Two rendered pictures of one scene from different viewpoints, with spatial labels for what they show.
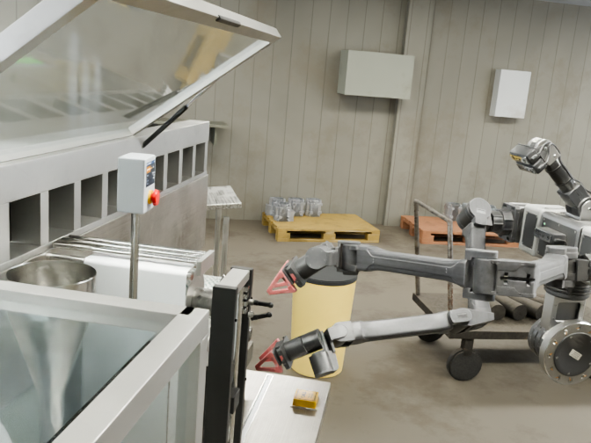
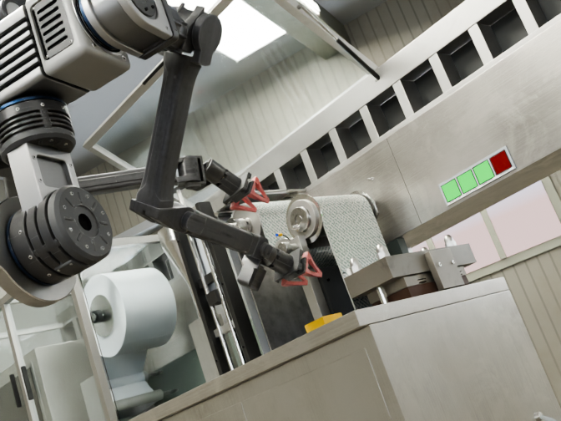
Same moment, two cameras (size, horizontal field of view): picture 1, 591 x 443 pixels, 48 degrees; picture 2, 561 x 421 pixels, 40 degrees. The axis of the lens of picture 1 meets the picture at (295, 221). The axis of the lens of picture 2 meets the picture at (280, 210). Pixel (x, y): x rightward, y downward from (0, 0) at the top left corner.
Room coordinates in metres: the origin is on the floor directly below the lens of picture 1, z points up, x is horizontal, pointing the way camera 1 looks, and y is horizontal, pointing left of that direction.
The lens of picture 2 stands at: (2.96, -1.66, 0.69)
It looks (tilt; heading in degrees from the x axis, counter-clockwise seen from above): 15 degrees up; 125
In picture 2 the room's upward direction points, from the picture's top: 20 degrees counter-clockwise
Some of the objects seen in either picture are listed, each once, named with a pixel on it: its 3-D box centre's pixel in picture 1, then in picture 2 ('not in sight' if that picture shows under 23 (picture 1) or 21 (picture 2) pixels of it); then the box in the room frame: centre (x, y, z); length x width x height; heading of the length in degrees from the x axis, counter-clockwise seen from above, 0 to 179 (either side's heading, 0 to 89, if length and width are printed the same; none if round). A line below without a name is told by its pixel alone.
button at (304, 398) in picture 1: (305, 398); (324, 323); (1.85, -0.08, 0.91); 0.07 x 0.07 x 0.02; 82
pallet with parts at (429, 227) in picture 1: (459, 222); not in sight; (8.13, -2.05, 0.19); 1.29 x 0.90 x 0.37; 103
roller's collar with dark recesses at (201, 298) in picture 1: (207, 301); (238, 227); (1.47, 0.19, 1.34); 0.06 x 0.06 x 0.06; 82
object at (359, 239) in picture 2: not in sight; (361, 250); (1.80, 0.29, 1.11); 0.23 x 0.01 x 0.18; 82
